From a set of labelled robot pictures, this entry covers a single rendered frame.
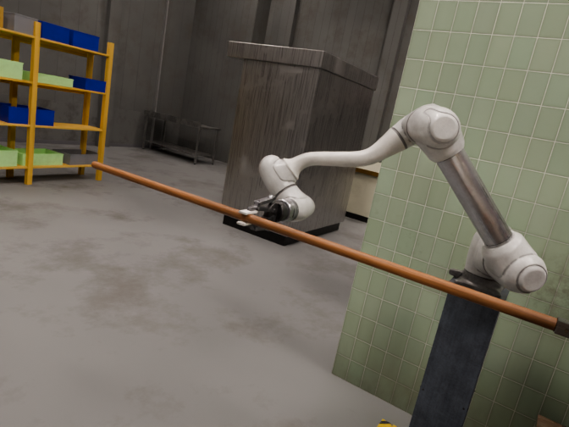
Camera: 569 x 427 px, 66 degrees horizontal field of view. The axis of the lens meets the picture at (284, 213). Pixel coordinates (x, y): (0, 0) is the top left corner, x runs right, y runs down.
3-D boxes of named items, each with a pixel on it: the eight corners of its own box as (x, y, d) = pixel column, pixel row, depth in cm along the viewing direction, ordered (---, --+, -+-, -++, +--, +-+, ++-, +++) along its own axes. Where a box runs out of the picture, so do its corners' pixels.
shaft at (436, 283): (90, 168, 182) (90, 160, 181) (96, 167, 184) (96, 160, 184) (555, 333, 100) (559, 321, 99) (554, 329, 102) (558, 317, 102)
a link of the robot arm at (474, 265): (492, 269, 191) (507, 221, 186) (514, 285, 173) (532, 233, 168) (456, 263, 190) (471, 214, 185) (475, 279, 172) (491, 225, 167)
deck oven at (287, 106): (273, 207, 728) (299, 67, 678) (344, 230, 664) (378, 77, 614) (201, 218, 582) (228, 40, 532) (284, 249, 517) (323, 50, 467)
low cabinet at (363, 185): (434, 219, 907) (446, 178, 887) (400, 234, 710) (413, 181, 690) (352, 196, 1000) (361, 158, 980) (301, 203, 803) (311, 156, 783)
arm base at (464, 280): (452, 270, 198) (455, 259, 197) (505, 288, 187) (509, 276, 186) (443, 280, 183) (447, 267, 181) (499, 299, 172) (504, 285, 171)
